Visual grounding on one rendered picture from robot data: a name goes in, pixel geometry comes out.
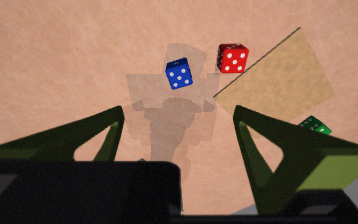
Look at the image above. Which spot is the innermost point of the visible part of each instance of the blue die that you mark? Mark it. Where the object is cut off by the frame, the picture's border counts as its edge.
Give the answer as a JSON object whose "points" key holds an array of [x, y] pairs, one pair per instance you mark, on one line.
{"points": [[178, 73]]}

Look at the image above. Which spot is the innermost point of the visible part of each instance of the red die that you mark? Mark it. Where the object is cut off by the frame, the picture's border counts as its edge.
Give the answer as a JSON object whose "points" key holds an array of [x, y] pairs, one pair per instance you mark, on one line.
{"points": [[232, 58]]}

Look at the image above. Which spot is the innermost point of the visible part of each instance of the green die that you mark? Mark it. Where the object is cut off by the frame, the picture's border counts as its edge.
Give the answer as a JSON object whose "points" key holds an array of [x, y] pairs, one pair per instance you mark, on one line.
{"points": [[313, 123]]}

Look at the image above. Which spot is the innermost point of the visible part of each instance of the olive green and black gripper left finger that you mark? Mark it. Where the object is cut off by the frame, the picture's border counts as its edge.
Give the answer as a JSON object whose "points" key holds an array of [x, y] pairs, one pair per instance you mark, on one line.
{"points": [[60, 143]]}

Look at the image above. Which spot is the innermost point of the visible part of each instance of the tan flat mat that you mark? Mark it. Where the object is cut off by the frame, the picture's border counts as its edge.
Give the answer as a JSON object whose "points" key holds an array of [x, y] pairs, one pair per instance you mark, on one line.
{"points": [[285, 83]]}

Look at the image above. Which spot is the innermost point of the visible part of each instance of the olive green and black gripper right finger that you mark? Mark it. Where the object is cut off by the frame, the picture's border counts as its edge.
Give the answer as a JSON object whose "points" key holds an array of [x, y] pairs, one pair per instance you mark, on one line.
{"points": [[311, 160]]}

